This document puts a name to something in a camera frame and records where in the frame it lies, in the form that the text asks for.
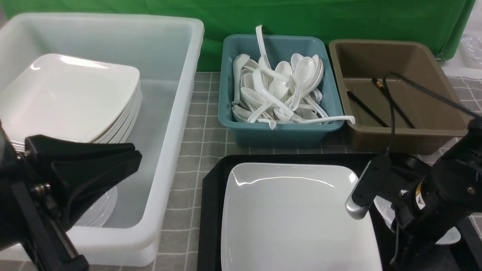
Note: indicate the large top white spoon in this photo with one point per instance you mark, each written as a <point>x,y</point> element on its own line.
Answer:
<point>304,71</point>

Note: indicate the pile of white spoons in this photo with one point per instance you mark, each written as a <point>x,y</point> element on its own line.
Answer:
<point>263,95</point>

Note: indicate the large white plastic tub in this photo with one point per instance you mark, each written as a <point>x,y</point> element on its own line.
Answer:
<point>166,51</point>

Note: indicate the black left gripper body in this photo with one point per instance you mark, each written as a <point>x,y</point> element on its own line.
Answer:
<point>25,222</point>

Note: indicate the white spoon over bin edge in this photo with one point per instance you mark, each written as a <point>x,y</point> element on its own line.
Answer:
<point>298,119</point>

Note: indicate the green backdrop cloth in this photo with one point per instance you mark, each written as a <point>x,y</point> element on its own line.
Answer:
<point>437,24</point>

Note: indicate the white square rice plate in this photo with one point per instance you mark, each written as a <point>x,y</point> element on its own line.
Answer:
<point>292,217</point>

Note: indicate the small white bowl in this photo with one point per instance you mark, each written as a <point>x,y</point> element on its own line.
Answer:
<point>452,236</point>

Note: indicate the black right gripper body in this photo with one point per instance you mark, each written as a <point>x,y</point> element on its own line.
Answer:
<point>428,201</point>

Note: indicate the teal plastic bin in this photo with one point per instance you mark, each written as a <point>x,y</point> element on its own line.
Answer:
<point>284,136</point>

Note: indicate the black chopstick gold tip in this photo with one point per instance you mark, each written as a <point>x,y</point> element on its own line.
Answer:
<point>387,95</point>

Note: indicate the upright white soup spoon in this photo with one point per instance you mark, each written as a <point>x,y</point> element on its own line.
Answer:
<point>261,45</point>

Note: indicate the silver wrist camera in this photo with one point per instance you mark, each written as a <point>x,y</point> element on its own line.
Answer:
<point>369,183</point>

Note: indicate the black serving tray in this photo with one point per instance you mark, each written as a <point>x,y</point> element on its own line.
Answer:
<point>465,255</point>

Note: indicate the grey checked tablecloth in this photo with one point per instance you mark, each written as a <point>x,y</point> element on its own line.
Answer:
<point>204,143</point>

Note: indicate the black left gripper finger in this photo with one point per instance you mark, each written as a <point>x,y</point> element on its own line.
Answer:
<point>78,173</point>

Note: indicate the brown plastic bin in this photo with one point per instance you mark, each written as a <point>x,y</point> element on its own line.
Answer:
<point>356,62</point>

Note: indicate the lower grey bowl stack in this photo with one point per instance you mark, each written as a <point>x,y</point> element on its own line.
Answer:
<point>98,214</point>

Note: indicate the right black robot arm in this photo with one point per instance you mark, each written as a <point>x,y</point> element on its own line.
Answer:
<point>471,143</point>

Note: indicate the lower white plate stack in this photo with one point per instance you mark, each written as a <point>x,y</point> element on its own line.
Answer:
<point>124,124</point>

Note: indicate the top stacked white square plate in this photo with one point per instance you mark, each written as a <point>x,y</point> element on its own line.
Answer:
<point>57,68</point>

